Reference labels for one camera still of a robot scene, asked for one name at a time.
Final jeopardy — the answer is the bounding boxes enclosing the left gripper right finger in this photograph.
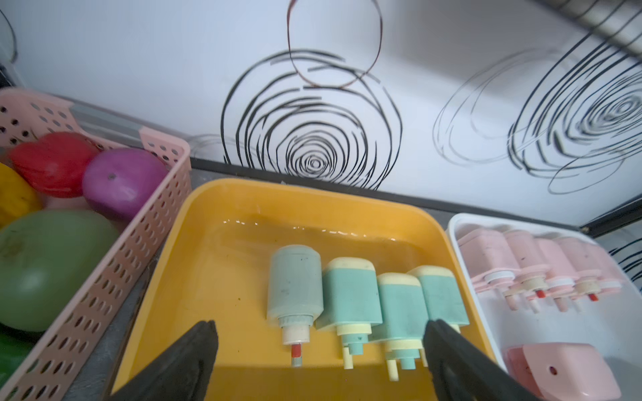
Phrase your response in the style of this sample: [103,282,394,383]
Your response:
[423,320,538,401]

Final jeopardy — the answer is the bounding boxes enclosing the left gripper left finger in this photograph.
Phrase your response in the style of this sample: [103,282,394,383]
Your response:
[109,320,219,400]

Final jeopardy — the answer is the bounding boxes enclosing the pink sharpener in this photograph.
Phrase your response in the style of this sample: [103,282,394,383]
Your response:
[536,237,578,312]
[587,244,625,295]
[503,230,551,311]
[503,343,622,400]
[554,237,601,302]
[457,228,521,311]

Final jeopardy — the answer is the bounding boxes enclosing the yellow plastic storage box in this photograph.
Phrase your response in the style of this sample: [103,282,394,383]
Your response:
[111,177,498,401]

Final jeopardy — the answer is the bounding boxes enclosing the green sharpener square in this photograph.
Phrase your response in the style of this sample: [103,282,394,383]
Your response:
[315,257,383,370]

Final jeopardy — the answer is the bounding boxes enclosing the green sharpener round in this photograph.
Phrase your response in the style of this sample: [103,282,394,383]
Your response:
[266,245,324,369]

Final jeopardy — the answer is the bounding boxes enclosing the white plastic storage box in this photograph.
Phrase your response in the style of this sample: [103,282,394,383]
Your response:
[445,212,642,401]

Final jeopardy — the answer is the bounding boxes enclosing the light green toy apple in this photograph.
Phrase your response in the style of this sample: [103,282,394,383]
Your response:
[1,210,120,332]

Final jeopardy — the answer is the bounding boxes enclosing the magenta toy fruit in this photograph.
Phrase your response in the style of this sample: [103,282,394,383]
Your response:
[82,148,168,222]

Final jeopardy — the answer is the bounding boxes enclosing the yellow toy fruit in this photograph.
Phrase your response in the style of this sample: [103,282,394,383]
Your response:
[0,164,43,228]

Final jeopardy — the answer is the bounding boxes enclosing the red toy fruit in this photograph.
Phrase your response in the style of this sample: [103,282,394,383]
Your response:
[8,132,100,198]

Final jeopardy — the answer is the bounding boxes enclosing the pink perforated basket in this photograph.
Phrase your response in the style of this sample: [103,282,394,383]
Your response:
[1,88,192,400]

